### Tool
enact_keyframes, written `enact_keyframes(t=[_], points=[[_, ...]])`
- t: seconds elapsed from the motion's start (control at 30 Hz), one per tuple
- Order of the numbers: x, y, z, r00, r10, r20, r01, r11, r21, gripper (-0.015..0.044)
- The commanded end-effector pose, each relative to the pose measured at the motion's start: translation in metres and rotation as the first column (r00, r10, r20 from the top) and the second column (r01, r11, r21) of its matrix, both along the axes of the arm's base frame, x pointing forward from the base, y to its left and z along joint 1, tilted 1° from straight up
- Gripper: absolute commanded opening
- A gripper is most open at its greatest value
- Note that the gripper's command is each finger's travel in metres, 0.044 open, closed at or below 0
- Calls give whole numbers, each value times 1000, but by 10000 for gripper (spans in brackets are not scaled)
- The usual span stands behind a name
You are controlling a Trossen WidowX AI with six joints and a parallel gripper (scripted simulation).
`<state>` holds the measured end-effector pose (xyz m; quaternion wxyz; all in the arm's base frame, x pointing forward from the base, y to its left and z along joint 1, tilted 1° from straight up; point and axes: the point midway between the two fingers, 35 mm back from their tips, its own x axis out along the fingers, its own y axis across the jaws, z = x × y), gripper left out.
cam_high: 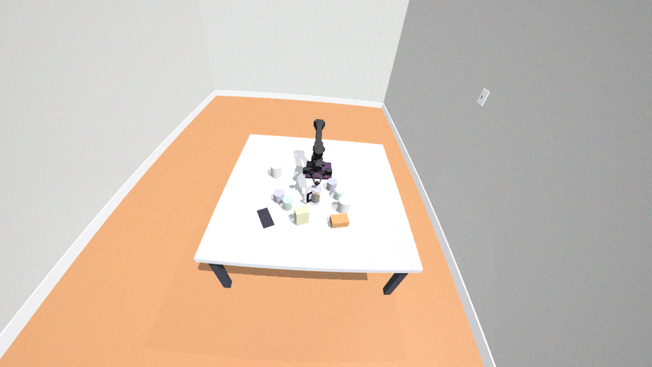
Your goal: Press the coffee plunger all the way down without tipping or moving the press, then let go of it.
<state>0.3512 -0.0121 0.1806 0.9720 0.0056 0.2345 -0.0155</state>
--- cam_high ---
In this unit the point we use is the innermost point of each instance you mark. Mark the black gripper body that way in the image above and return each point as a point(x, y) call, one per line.
point(328, 171)

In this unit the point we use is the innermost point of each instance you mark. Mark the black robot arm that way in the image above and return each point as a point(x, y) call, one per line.
point(318, 147)

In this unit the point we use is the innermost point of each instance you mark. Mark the dark grey flat bar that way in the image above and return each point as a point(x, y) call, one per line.
point(265, 217)

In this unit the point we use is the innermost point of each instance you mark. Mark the grey cylinder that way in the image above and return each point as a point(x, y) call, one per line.
point(278, 196)
point(276, 169)
point(343, 205)
point(331, 184)

